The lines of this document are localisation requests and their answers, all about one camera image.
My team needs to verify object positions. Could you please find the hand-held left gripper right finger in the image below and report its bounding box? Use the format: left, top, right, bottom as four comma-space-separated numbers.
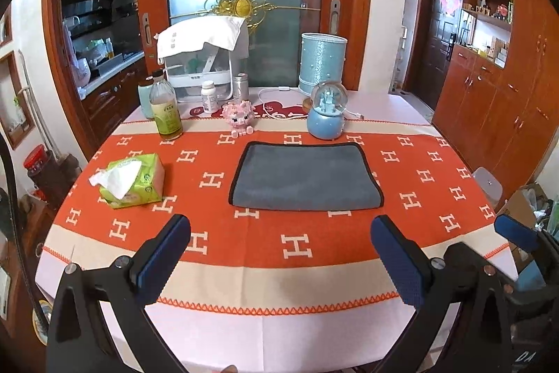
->
370, 214, 521, 373

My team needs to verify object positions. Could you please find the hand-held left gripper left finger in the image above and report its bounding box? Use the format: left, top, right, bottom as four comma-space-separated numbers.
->
47, 213, 193, 373

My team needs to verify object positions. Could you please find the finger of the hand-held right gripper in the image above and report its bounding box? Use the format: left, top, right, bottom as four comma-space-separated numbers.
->
495, 214, 542, 253

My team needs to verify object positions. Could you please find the grey towel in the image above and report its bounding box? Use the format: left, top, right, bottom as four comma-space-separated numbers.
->
229, 141, 385, 212

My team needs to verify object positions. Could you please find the cardboard box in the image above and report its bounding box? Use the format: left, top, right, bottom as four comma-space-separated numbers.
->
495, 183, 546, 269

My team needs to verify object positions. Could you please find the white chair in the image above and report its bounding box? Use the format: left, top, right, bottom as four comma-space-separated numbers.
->
472, 167, 503, 210

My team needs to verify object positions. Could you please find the green tissue pack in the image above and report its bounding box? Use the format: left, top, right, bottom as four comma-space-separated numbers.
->
88, 153, 165, 210

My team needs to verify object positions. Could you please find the orange patterned tablecloth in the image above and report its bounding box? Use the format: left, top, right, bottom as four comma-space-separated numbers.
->
35, 87, 520, 373

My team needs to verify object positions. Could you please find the glass oil bottle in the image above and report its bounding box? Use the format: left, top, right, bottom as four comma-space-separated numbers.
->
149, 70, 183, 141

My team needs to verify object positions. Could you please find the blue snow globe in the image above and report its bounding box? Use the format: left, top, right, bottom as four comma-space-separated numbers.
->
306, 80, 349, 141

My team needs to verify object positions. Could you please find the red lid jar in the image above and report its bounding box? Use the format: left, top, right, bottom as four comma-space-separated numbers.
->
24, 144, 55, 199

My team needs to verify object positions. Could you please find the pink block pig toy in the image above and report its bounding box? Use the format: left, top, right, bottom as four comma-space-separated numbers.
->
222, 100, 256, 135

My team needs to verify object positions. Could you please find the light blue jar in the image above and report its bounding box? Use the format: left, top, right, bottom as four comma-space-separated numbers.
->
138, 77, 156, 120

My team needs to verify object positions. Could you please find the white pill bottle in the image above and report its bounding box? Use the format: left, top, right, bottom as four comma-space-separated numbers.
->
201, 80, 218, 114

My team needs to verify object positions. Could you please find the kitchen counter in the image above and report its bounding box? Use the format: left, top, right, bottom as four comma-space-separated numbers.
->
79, 52, 149, 129

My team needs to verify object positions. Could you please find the white countertop appliance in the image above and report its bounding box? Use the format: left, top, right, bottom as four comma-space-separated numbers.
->
164, 43, 249, 102

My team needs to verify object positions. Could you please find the silver tin can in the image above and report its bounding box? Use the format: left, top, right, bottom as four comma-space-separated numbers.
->
233, 73, 249, 102

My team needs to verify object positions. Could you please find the dark wooden entrance door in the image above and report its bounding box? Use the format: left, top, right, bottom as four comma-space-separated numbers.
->
411, 0, 464, 112

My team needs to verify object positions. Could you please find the white plastic bag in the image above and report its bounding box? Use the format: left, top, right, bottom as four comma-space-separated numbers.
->
63, 23, 92, 87

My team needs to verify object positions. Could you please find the blue cylindrical container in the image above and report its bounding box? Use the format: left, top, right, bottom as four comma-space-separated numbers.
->
299, 33, 348, 98

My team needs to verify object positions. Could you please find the white cloth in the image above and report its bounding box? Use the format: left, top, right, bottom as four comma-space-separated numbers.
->
156, 15, 249, 60

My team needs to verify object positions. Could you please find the wooden wall cabinet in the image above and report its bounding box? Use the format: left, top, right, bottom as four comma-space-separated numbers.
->
432, 0, 559, 210

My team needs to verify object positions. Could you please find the white cable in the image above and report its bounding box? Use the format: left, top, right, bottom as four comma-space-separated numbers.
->
257, 86, 364, 121

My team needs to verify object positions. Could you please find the wooden wall frame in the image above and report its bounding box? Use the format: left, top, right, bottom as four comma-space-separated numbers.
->
0, 52, 36, 149

